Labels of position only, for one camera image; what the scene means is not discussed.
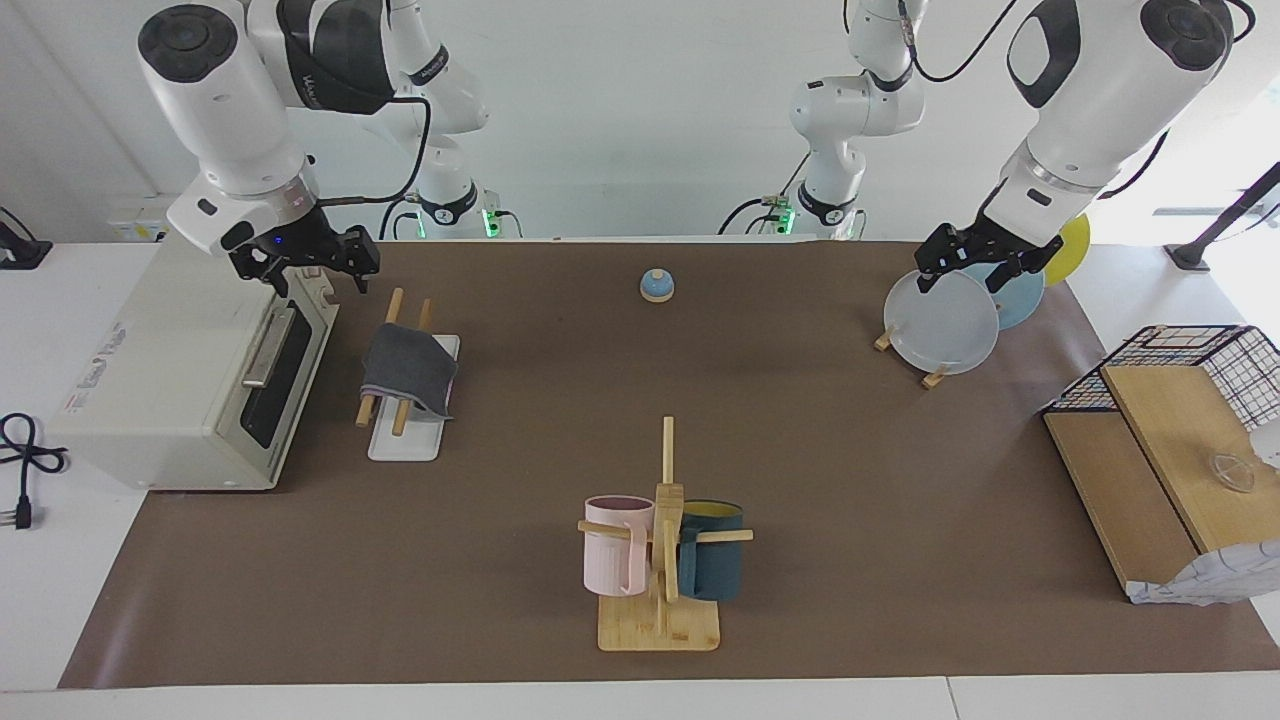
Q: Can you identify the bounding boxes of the white towel rack wooden rods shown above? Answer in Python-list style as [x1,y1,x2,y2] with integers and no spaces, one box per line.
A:
[355,287,462,463]

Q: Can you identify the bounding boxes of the dark teal mug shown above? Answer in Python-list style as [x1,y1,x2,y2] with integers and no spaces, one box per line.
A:
[677,499,746,603]

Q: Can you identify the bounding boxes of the grey plate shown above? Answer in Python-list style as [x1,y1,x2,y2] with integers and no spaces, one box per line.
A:
[883,267,1000,377]

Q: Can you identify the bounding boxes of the wooden shelf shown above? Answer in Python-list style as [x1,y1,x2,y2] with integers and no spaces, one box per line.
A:
[1042,362,1280,602]

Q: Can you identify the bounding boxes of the purple and grey towel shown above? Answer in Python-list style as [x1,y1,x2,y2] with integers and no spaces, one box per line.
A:
[359,322,460,422]

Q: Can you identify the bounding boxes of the yellow plate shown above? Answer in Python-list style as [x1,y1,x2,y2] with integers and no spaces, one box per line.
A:
[1040,212,1092,287]

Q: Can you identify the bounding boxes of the wooden mug tree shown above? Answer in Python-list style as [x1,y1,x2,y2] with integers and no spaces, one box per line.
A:
[577,416,755,654]

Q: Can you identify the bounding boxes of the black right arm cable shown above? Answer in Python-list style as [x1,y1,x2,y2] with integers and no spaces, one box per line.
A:
[318,93,434,207]

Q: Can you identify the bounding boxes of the black wire basket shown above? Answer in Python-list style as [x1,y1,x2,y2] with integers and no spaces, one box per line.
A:
[1042,324,1280,433]

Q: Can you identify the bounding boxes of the marble pattern sheet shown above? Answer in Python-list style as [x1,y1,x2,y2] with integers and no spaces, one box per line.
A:
[1127,540,1280,608]

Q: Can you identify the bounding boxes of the light blue plate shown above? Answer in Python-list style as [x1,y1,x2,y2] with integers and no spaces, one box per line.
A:
[962,255,1047,332]

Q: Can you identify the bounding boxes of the black power cable with plug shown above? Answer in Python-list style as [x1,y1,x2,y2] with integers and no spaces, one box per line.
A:
[0,412,70,532]

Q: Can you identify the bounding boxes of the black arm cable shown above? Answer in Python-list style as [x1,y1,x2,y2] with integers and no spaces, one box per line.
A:
[318,93,434,207]
[895,0,1023,85]

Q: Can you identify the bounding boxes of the pink mug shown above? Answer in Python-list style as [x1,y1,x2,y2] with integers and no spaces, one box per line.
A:
[583,494,657,598]

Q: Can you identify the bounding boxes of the clear glass dish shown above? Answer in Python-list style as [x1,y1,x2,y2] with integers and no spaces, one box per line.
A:
[1205,450,1258,495]

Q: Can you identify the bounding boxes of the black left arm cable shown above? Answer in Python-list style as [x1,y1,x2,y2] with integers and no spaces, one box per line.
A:
[895,0,1023,85]

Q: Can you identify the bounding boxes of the black clamp base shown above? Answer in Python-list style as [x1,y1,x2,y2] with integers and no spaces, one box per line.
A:
[0,206,54,272]

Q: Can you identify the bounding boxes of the brown table mat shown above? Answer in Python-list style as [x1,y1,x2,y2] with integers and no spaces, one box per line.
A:
[57,240,1280,690]

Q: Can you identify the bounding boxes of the cream toaster oven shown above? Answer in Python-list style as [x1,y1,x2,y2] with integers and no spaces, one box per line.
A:
[47,237,340,493]

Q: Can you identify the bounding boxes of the wooden plate rack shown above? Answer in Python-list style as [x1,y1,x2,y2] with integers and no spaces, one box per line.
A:
[873,328,952,391]

